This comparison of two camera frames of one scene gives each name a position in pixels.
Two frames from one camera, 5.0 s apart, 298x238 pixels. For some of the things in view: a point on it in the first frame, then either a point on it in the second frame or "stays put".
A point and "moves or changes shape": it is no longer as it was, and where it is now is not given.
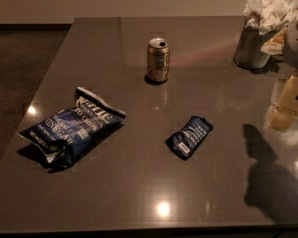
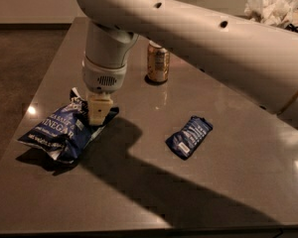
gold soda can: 158,59 stays put
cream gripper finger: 291,104 -> 98,108
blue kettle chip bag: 64,136 moves or changes shape
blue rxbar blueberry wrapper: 185,142 stays put
